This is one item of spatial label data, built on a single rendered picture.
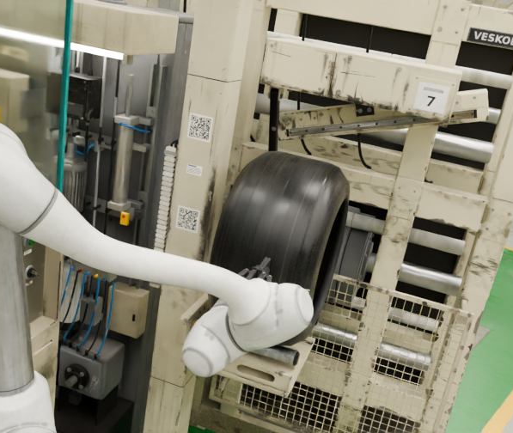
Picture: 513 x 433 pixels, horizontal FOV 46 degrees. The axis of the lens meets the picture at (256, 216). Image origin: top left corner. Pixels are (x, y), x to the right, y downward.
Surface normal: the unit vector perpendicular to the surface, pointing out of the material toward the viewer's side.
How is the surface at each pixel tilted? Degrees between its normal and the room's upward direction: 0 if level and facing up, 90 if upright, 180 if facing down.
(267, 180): 33
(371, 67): 90
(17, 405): 48
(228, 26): 90
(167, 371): 90
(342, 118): 90
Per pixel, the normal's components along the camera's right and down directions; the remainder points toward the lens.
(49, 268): -0.32, 0.26
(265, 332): -0.11, 0.58
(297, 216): -0.14, -0.40
